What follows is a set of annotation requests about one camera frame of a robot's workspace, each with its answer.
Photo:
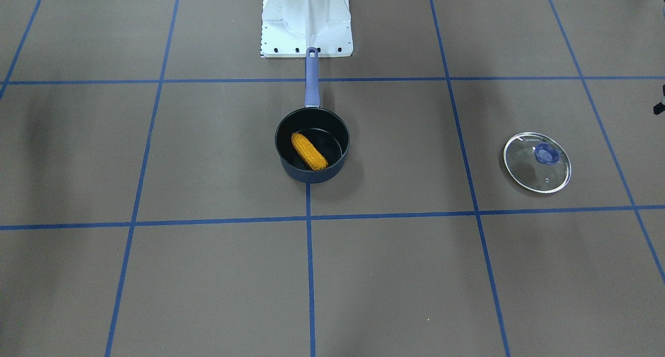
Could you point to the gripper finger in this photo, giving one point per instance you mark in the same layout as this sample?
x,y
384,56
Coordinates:
x,y
659,108

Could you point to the glass pot lid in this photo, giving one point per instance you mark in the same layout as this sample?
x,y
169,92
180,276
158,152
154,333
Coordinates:
x,y
537,163

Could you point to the dark blue saucepan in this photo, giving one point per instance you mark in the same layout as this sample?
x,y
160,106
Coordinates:
x,y
323,127

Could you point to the yellow corn cob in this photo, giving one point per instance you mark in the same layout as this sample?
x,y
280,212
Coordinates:
x,y
308,153

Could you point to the brown paper table cover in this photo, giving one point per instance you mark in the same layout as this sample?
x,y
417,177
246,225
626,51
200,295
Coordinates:
x,y
145,211

